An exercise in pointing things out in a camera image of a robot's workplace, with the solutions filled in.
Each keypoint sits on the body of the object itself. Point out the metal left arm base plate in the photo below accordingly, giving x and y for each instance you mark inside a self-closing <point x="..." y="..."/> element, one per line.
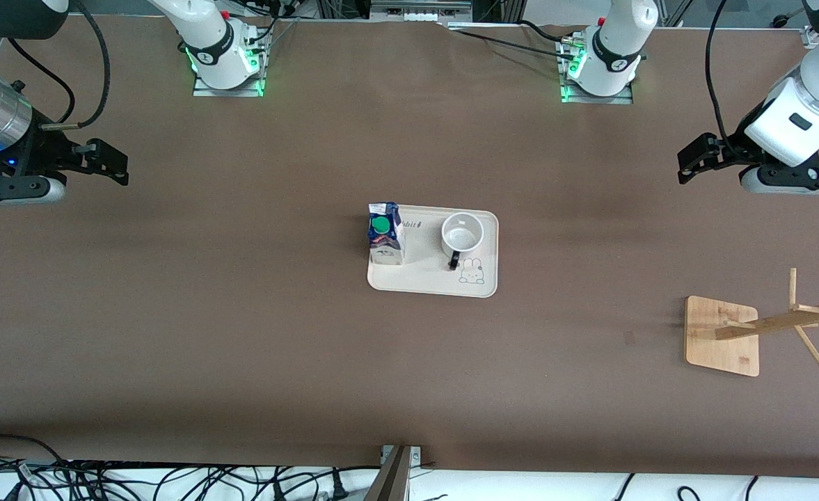
<point x="618" y="99"/>

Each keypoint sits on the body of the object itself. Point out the white smiley face cup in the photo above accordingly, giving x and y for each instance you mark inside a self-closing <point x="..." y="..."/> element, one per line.
<point x="463" y="233"/>

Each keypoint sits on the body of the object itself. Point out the black power plug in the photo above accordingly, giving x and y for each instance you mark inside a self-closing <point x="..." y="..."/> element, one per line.
<point x="339" y="487"/>

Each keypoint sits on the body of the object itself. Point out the aluminium corner profile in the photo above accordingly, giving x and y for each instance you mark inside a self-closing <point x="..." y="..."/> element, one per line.
<point x="811" y="36"/>

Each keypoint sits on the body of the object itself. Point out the cream rabbit print tray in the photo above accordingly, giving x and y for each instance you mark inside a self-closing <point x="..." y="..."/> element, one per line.
<point x="423" y="278"/>

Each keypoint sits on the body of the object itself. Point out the small metal bracket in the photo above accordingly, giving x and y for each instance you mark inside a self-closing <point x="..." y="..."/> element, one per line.
<point x="416" y="456"/>

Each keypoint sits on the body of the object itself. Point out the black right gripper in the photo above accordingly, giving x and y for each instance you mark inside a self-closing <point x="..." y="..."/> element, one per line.
<point x="42" y="154"/>

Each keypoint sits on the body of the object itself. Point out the aluminium frame bar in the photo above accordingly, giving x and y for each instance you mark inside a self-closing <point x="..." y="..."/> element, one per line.
<point x="392" y="480"/>

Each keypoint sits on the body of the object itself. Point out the grey metal power strip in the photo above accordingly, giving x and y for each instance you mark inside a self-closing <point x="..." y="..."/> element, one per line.
<point x="416" y="12"/>

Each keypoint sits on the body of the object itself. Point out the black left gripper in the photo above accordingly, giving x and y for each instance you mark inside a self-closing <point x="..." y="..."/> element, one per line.
<point x="735" y="153"/>

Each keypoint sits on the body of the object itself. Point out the blue white milk carton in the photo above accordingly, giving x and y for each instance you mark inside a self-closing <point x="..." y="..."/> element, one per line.
<point x="385" y="240"/>

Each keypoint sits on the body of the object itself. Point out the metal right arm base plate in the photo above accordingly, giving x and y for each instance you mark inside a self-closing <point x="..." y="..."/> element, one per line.
<point x="207" y="91"/>

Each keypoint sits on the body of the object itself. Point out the wooden mug tree stand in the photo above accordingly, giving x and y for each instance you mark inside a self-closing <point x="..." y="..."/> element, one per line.
<point x="719" y="341"/>

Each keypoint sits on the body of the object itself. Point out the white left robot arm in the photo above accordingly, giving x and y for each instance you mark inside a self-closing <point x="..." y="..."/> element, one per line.
<point x="611" y="49"/>

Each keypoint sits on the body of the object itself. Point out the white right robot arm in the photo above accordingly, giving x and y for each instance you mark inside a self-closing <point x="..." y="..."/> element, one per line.
<point x="214" y="49"/>

